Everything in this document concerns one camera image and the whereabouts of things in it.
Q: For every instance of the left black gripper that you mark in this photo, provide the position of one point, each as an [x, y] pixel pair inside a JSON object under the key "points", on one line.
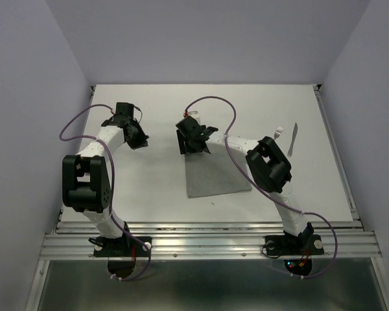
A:
{"points": [[141, 142]]}

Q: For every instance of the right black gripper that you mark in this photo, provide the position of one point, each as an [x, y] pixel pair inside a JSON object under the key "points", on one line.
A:
{"points": [[181, 144]]}

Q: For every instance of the grey cloth napkin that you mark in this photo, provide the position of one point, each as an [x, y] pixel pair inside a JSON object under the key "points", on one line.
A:
{"points": [[215, 173]]}

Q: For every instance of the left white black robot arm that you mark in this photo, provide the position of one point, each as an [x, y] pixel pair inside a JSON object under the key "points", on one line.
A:
{"points": [[88, 180]]}

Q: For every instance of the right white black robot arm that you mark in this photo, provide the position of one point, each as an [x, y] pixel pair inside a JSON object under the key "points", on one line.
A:
{"points": [[266, 167]]}

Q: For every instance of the silver fork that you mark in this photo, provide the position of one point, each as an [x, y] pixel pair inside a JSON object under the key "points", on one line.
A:
{"points": [[278, 132]]}

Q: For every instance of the silver knife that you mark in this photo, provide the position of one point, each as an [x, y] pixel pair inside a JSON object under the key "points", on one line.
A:
{"points": [[293, 140]]}

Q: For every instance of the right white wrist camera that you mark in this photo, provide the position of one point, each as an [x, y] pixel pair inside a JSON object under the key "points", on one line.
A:
{"points": [[195, 115]]}

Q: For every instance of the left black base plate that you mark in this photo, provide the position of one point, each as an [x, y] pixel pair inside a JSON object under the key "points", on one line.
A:
{"points": [[117, 247]]}

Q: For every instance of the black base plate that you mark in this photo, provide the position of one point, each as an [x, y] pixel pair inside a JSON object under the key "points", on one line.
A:
{"points": [[117, 247], [284, 246]]}

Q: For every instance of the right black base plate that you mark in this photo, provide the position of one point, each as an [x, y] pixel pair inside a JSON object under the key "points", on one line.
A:
{"points": [[284, 246]]}

